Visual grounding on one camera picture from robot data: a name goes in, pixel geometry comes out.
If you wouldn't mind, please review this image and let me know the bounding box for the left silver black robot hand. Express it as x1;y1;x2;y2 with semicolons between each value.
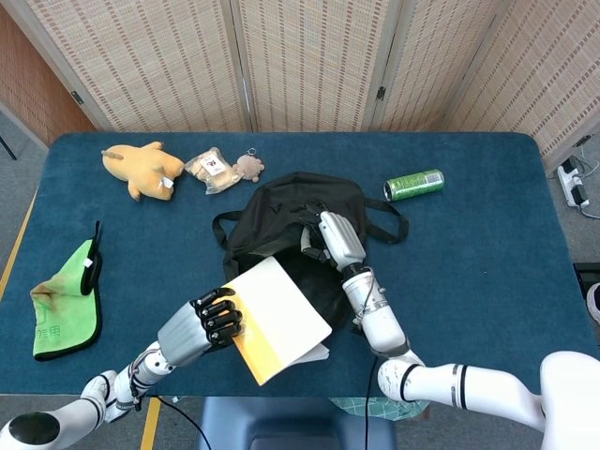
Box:
157;287;244;368

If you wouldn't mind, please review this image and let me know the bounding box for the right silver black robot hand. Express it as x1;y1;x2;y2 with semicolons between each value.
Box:
288;200;368;273

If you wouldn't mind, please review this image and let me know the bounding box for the black fabric backpack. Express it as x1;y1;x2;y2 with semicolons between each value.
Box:
211;171;410;337

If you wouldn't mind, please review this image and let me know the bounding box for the white and yellow book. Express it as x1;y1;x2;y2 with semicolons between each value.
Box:
219;255;334;387

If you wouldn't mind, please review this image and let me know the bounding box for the green drink can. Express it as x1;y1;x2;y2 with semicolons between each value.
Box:
383;168;445;203

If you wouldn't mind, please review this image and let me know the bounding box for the green microfibre cloth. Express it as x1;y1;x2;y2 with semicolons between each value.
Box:
29;237;103;362

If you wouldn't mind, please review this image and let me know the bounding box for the blue fabric table cover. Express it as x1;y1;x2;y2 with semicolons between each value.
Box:
0;131;593;399

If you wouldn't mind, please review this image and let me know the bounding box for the blue grey chair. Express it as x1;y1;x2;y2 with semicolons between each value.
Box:
199;397;398;450

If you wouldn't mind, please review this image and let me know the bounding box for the clear snack bag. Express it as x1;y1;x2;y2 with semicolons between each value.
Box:
184;146;243;196

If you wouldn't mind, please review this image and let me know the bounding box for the green patterned bag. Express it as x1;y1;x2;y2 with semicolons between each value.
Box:
329;397;431;423

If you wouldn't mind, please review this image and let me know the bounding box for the yellow plush toy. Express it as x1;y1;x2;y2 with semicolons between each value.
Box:
101;141;187;203

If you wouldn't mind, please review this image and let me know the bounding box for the woven folding screen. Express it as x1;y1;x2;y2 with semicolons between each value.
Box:
8;0;600;160

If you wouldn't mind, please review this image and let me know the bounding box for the white power strip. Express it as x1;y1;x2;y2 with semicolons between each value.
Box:
556;157;591;207

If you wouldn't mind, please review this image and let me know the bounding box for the black flat device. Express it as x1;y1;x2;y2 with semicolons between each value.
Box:
572;262;600;301

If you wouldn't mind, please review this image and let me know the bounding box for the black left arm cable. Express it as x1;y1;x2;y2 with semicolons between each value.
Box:
154;396;212;450

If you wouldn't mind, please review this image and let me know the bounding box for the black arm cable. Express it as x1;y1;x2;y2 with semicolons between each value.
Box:
154;396;212;450
364;355;380;450

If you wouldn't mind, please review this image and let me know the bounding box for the black strap item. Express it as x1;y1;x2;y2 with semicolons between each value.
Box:
80;220;104;297

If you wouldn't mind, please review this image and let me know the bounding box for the small beige plush keychain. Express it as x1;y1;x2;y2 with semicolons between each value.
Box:
232;146;266;185

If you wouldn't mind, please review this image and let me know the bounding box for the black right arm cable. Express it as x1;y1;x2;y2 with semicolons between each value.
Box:
364;355;380;450

